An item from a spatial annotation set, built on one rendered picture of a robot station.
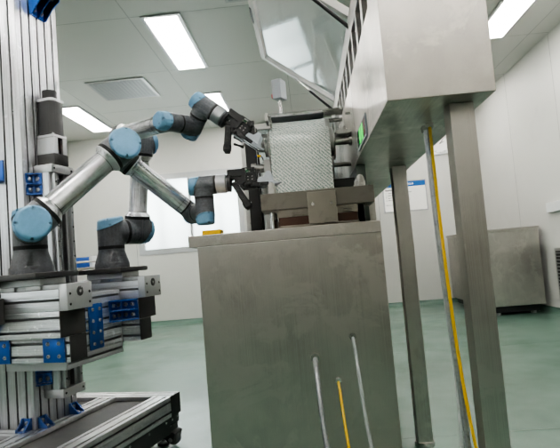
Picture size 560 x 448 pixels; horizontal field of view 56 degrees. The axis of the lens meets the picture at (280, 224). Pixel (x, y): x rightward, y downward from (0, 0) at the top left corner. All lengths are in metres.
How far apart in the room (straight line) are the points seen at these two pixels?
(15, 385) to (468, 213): 1.79
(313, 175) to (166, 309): 6.03
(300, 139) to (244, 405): 1.01
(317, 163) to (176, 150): 6.02
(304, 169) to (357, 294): 0.56
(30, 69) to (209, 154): 5.58
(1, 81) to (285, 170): 1.20
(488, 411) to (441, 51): 0.85
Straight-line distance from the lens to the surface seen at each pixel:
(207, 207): 2.08
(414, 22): 1.36
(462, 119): 1.39
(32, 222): 1.91
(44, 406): 2.38
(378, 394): 1.87
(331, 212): 1.85
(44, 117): 2.41
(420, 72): 1.32
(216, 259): 1.83
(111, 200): 8.20
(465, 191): 1.36
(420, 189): 7.83
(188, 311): 7.86
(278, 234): 1.81
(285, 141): 2.11
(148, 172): 2.16
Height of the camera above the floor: 0.79
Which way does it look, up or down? 4 degrees up
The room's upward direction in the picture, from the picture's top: 5 degrees counter-clockwise
